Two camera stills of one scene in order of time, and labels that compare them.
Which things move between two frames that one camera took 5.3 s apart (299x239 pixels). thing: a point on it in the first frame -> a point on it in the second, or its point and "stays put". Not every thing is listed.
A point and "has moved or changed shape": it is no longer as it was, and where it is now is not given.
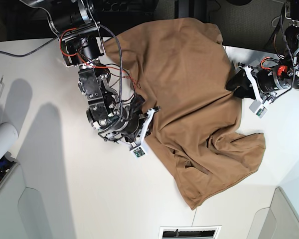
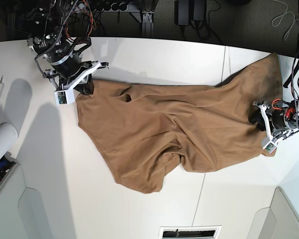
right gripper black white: x=270 y=78 -> x=274 y=115
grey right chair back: x=280 y=220 stays put
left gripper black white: x=132 y=126 -> x=67 y=74
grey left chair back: x=17 y=211 stays put
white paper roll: x=2 y=136 stays put
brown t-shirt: x=181 y=68 has moved or changed shape
